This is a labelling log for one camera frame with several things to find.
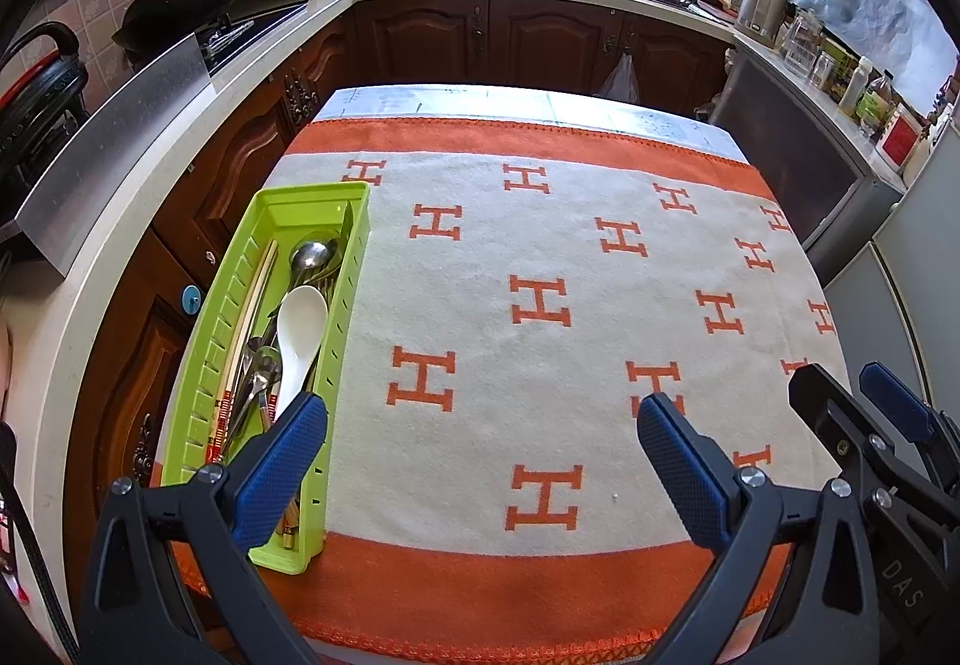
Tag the metal fork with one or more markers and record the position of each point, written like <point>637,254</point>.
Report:
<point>328,294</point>

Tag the black pressure cooker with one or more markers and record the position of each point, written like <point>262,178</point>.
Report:
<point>37,110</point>

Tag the hanging plastic bag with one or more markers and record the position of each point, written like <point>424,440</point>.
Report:
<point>619,80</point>

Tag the white ceramic spoon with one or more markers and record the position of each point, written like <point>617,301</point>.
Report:
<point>302,324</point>

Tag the pale blue table cover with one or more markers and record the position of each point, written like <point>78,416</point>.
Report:
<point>487,102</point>

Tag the blue round cabinet lock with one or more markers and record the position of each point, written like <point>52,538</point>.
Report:
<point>192,300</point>

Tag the row of jars and bottles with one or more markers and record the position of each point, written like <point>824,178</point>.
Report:
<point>832,65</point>

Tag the dark wooden kitchen cabinets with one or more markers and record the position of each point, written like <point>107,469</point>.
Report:
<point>427,42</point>

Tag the orange and beige printed blanket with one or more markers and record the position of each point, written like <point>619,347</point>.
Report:
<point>525,222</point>

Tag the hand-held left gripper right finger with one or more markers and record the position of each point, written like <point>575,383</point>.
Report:
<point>682,470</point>

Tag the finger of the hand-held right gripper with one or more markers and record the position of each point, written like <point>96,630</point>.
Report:
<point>892,395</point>
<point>832,417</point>

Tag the red label container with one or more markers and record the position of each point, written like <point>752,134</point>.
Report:
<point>902,142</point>

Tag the black wok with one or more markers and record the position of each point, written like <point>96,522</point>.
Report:
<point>150,23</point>

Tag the large metal spoon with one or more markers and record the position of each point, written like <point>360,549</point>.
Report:
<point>311,256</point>
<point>264,365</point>

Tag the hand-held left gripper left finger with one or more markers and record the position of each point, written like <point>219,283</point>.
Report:
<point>285,455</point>

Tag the steel splash guard panel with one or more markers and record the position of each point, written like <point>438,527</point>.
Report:
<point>112,155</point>

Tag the long brown wooden chopstick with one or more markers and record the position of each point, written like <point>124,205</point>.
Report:
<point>259,290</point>
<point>289,522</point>

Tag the green plastic utensil tray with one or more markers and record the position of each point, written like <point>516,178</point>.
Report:
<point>300,215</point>

